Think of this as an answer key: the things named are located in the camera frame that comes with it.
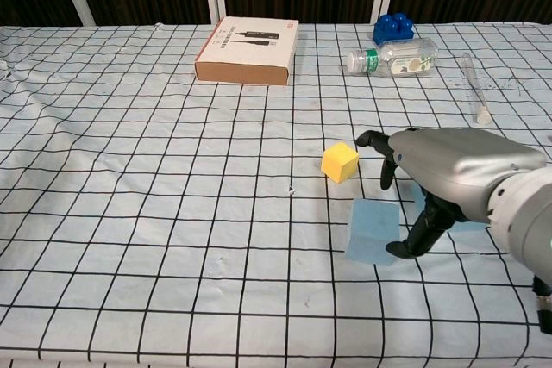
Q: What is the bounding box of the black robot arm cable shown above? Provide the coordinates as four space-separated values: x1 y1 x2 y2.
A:
530 275 552 336

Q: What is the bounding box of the clear plastic bottle green label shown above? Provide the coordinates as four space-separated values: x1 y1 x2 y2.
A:
347 37 440 79

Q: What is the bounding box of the clear test tube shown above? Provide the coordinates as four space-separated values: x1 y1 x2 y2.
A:
461 52 492 126

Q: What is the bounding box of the blue toy building block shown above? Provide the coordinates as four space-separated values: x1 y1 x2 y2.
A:
372 11 417 47

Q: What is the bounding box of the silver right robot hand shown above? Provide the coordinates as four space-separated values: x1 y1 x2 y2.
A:
355 128 547 260

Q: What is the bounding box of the white-topped cardboard box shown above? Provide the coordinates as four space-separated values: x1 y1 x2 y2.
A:
193 16 300 87

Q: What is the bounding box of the white black-grid tablecloth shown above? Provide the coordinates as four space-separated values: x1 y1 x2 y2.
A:
0 21 552 368

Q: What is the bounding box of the yellow foam cube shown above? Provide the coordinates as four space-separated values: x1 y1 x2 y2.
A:
321 140 361 184

